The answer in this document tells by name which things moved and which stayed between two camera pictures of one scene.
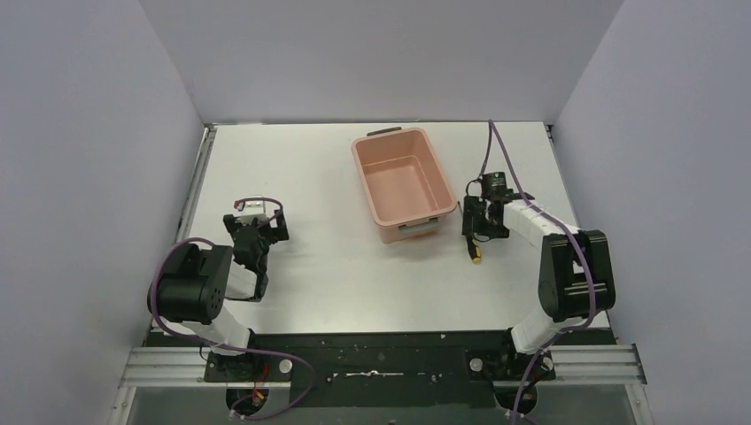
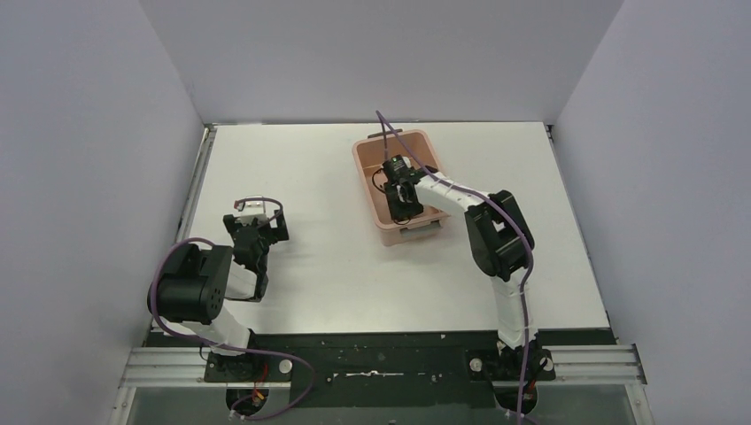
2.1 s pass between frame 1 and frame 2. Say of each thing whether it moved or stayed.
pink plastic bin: stayed
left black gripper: stayed
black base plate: stayed
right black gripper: moved
